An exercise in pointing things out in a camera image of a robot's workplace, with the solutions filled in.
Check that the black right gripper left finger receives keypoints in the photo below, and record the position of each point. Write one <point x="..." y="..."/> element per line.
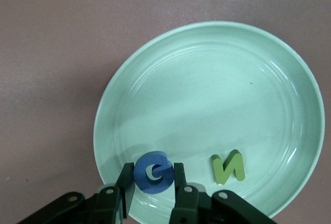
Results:
<point x="108" y="203"/>

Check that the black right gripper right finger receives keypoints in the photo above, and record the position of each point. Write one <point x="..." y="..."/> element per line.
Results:
<point x="186" y="203"/>

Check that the blue letter G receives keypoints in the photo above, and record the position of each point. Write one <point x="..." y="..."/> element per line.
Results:
<point x="144" y="180"/>

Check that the green letter N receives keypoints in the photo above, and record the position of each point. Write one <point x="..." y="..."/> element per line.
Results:
<point x="217" y="172"/>

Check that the light green plate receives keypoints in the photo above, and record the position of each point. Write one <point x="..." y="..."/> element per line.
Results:
<point x="207" y="92"/>

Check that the brown table mat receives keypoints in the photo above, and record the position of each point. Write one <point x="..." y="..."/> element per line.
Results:
<point x="51" y="53"/>

